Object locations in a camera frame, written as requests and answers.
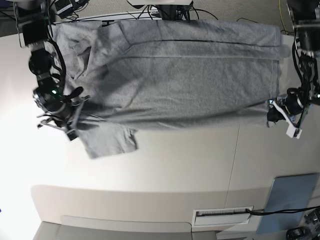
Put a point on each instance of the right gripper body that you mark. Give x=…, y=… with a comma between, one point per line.
x=60, y=115

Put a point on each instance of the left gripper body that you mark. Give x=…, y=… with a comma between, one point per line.
x=293, y=106

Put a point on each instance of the grey T-shirt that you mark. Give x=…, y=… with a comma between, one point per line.
x=167, y=75

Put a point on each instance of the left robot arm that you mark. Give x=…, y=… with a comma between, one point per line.
x=305, y=17

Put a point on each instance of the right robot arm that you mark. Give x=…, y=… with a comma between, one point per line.
x=33, y=23

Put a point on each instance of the blue-grey pad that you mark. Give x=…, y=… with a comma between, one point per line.
x=287, y=192

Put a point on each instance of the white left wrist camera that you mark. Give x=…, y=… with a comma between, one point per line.
x=293, y=132

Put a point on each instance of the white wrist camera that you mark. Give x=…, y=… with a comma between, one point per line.
x=293, y=132
x=71, y=134

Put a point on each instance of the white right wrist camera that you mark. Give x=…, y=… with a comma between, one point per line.
x=71, y=134

